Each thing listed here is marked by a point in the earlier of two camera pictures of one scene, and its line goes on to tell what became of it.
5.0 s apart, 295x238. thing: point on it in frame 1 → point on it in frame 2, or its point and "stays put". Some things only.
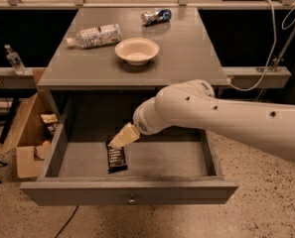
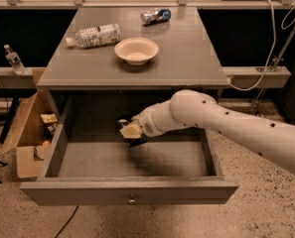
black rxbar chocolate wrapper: (115, 159) → (123, 121)
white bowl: (137, 51) stays put
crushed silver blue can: (156, 16) stays put
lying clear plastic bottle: (94, 36) stays put
